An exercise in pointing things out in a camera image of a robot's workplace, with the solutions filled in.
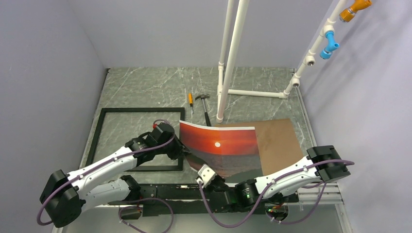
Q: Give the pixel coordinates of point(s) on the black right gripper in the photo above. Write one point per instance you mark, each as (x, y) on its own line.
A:
(208, 187)

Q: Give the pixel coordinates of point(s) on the orange handled screwdriver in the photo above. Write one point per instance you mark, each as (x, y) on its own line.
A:
(190, 99)

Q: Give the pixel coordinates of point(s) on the blue pipe fitting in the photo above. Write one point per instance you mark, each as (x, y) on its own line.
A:
(331, 46)

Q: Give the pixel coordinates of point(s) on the white PVC pipe structure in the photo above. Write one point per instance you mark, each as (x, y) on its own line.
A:
(225, 70)

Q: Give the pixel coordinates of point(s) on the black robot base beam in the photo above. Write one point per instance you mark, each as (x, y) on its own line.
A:
(186, 199)

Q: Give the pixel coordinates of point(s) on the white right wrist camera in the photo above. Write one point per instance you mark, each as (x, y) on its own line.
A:
(205, 175)

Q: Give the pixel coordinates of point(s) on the aluminium extrusion rail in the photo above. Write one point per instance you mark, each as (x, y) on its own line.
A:
(331, 195)

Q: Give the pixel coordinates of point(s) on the orange pipe fitting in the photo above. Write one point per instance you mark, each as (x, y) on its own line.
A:
(349, 13)

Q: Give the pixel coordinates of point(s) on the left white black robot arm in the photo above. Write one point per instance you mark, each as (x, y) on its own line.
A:
(67, 195)

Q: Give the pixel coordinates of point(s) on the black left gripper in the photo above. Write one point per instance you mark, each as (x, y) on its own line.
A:
(180, 150)

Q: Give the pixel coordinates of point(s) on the black wooden picture frame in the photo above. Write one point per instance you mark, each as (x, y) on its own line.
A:
(116, 126)

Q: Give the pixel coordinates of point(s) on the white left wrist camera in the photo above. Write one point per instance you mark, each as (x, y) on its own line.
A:
(157, 124)

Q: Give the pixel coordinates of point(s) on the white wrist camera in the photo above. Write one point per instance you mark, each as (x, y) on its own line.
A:
(157, 124)
(205, 175)

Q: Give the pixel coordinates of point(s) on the red sunset photo print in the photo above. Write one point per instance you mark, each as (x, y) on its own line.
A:
(230, 151)

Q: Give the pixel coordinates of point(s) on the steel claw hammer black grip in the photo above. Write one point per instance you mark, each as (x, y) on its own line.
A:
(202, 97)

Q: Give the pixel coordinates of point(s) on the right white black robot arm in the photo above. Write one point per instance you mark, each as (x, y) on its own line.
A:
(322, 164)

